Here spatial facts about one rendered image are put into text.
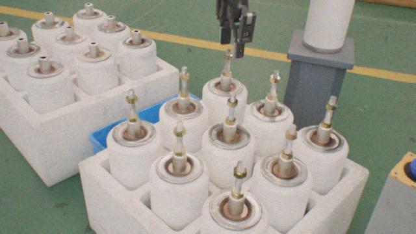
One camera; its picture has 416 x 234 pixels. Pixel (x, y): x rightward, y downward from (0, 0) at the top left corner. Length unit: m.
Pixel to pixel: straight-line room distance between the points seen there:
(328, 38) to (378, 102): 0.54
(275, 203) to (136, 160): 0.24
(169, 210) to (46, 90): 0.41
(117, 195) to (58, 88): 0.31
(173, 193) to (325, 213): 0.26
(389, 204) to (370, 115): 0.72
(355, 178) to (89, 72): 0.61
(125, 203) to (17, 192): 0.39
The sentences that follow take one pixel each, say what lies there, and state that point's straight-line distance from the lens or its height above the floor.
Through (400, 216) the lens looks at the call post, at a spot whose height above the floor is 0.25.
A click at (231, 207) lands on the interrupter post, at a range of 0.56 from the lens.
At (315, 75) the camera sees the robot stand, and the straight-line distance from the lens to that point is 0.93.
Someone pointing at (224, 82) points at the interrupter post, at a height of 0.27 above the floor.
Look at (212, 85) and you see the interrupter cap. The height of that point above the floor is 0.25.
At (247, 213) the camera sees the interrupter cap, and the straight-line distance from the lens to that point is 0.57.
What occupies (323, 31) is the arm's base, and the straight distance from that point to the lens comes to 0.91.
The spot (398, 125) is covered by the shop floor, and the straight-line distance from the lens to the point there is 1.32.
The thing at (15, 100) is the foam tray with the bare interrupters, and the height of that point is 0.18.
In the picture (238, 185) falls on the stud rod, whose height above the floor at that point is 0.30.
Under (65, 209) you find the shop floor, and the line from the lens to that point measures 0.94.
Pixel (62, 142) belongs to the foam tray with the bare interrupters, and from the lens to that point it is 0.94.
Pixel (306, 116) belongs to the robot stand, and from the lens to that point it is 0.99.
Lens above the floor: 0.68
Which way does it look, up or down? 35 degrees down
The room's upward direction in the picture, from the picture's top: 3 degrees clockwise
